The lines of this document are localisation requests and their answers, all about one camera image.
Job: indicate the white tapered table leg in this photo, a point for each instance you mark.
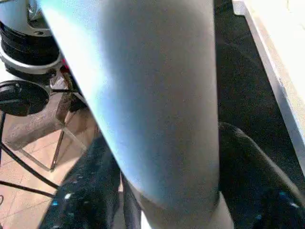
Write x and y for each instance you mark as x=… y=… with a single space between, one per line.
x=155 y=95

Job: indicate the white plastic table top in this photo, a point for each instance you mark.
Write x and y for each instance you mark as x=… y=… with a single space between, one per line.
x=281 y=59

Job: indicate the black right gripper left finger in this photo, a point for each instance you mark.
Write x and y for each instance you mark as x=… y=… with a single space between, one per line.
x=90 y=190

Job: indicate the metal work surface frame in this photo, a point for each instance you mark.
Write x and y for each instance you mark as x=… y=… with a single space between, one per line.
x=57 y=152

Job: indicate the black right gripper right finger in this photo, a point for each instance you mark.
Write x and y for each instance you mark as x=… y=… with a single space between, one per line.
x=257 y=190

